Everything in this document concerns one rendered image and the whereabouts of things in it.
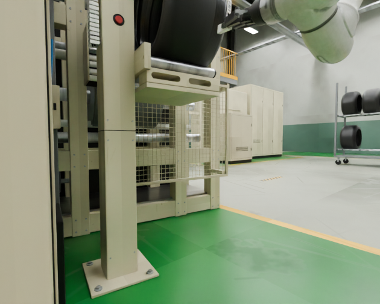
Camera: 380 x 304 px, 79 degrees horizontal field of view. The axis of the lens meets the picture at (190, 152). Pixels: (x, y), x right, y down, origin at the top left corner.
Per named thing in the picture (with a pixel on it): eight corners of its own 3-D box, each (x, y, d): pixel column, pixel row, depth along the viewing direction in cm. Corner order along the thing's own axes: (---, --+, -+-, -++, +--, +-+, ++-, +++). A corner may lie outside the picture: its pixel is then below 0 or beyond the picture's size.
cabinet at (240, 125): (230, 164, 555) (231, 112, 549) (213, 163, 597) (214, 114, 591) (252, 161, 613) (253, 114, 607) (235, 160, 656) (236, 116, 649)
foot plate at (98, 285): (91, 299, 84) (91, 293, 84) (82, 265, 107) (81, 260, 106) (158, 275, 98) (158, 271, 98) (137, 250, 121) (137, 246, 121)
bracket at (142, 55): (144, 67, 86) (143, 41, 86) (116, 88, 120) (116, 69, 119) (152, 69, 88) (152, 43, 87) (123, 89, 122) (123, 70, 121)
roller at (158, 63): (146, 52, 90) (142, 57, 94) (146, 64, 90) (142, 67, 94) (216, 67, 109) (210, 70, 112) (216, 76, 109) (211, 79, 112)
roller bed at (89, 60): (87, 79, 122) (86, 22, 121) (84, 85, 135) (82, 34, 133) (125, 84, 132) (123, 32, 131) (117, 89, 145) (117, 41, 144)
